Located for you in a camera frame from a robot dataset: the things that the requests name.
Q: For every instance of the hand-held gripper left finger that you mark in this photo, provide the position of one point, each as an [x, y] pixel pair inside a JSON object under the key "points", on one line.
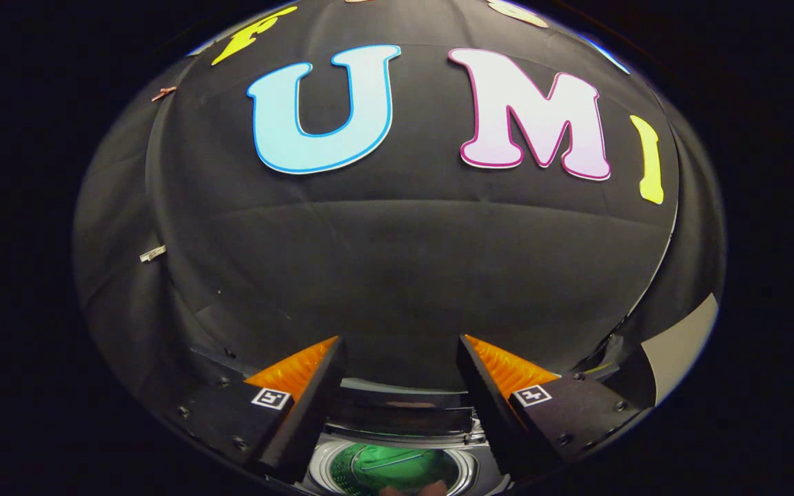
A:
{"points": [[311, 420]]}

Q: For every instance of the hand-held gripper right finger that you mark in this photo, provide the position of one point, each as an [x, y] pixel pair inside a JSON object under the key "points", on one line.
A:
{"points": [[490, 413]]}

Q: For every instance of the grey and beige cabinet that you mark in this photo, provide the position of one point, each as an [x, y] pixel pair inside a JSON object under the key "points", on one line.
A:
{"points": [[679, 344]]}

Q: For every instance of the black backdrop cloth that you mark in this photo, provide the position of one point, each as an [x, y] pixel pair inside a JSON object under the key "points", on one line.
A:
{"points": [[397, 262]]}

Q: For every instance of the silver clip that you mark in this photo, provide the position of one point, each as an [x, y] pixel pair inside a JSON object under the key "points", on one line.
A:
{"points": [[153, 253]]}

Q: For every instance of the green shirt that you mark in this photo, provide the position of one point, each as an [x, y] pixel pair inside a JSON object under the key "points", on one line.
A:
{"points": [[383, 465]]}

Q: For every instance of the pink clip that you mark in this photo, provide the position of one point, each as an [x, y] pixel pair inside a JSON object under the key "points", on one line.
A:
{"points": [[163, 93]]}

